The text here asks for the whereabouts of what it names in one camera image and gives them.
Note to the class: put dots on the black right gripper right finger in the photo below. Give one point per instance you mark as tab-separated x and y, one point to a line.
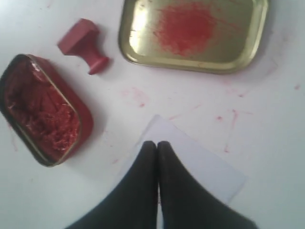
186	204

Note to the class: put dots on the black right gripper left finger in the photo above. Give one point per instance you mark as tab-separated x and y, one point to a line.
133	202

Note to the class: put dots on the red rubber stamp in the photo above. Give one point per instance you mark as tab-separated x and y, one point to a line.
81	41

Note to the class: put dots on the red ink pad tin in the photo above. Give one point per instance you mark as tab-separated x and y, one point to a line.
47	115

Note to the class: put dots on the white paper sheet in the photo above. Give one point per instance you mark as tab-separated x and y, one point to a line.
217	176

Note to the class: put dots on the gold tin lid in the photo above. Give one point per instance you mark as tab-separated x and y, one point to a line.
210	36

